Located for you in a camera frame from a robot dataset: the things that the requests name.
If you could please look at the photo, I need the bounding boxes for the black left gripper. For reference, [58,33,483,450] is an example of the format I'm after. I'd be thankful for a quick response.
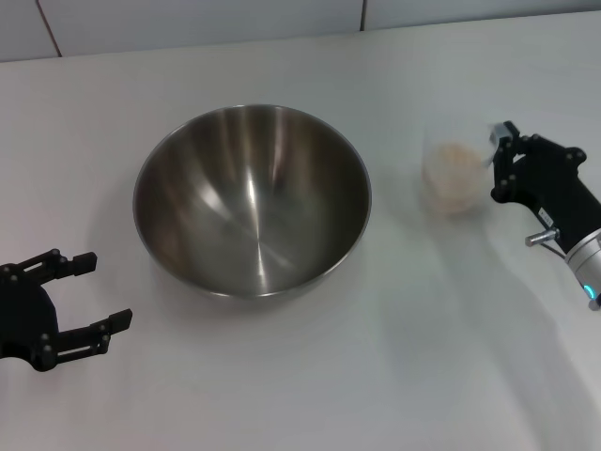
[0,249,134,373]

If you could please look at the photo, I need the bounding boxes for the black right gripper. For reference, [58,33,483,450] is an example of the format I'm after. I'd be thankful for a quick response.
[490,120,601,253]

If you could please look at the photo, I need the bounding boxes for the clear plastic measuring cup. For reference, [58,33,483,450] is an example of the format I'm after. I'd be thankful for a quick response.
[420,119,499,218]

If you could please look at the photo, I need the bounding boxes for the stainless steel mixing bowl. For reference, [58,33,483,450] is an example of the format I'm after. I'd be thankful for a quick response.
[132,103,373,309]

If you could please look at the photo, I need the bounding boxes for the right gripper cable with plug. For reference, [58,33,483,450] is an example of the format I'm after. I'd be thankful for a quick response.
[525,226,572,258]

